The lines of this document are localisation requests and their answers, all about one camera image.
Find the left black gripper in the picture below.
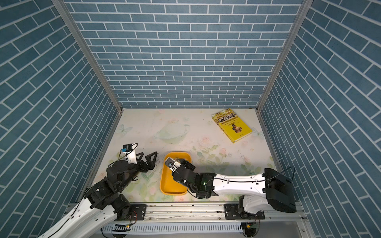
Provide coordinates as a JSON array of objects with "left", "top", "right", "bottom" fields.
[{"left": 117, "top": 152, "right": 158, "bottom": 191}]

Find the yellow plastic storage tray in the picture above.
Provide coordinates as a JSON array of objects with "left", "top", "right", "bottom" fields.
[{"left": 160, "top": 151, "right": 191, "bottom": 196}]

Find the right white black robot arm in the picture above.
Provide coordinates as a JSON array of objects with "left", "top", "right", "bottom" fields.
[{"left": 165, "top": 157, "right": 297, "bottom": 214}]

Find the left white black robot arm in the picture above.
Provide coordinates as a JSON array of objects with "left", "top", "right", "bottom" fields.
[{"left": 41, "top": 152, "right": 158, "bottom": 238}]

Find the yellow paperback book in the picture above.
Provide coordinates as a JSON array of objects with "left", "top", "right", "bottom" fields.
[{"left": 212, "top": 109, "right": 253, "bottom": 143}]

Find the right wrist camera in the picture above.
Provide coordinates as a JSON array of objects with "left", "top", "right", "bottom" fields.
[{"left": 164, "top": 157, "right": 181, "bottom": 173}]

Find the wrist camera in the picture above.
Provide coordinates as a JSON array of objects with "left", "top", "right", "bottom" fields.
[
  {"left": 164, "top": 157, "right": 181, "bottom": 173},
  {"left": 121, "top": 143, "right": 138, "bottom": 164}
]

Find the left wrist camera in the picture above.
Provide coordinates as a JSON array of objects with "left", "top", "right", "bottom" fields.
[{"left": 121, "top": 143, "right": 138, "bottom": 164}]

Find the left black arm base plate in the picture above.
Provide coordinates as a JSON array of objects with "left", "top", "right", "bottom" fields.
[{"left": 116, "top": 203, "right": 147, "bottom": 222}]

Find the aluminium mounting rail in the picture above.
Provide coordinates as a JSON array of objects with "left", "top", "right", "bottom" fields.
[{"left": 61, "top": 201, "right": 307, "bottom": 224}]

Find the white slotted cable duct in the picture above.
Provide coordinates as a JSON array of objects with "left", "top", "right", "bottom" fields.
[{"left": 99, "top": 222, "right": 243, "bottom": 236}]

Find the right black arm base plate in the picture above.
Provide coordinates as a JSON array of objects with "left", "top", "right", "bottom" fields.
[{"left": 224, "top": 203, "right": 265, "bottom": 221}]

